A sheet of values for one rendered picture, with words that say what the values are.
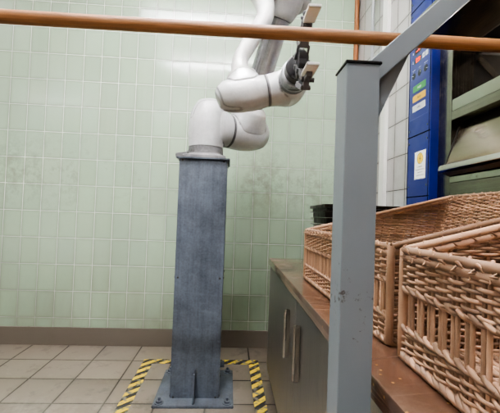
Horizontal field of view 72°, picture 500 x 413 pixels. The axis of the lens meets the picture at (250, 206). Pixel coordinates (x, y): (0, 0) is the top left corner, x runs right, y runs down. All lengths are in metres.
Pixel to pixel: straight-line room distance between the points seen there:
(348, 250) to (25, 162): 2.10
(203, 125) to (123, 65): 0.89
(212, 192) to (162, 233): 0.68
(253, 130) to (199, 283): 0.72
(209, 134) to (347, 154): 1.13
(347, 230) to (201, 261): 1.09
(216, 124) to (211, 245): 0.51
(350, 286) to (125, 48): 2.07
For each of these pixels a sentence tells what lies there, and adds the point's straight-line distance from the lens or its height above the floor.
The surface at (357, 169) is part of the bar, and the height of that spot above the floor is 0.83.
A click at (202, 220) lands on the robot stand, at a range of 1.44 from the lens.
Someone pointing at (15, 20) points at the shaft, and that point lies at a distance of 1.00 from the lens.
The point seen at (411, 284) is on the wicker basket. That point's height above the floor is 0.69.
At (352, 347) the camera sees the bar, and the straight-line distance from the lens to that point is 0.44.
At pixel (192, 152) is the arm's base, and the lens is 1.50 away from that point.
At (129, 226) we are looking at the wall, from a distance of 2.09.
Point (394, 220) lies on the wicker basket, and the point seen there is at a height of 0.77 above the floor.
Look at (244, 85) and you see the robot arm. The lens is 1.13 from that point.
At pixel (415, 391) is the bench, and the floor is 0.58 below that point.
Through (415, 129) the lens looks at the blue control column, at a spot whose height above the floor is 1.12.
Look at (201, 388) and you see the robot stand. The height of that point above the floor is 0.05.
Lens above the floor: 0.77
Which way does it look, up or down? 1 degrees up
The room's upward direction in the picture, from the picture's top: 2 degrees clockwise
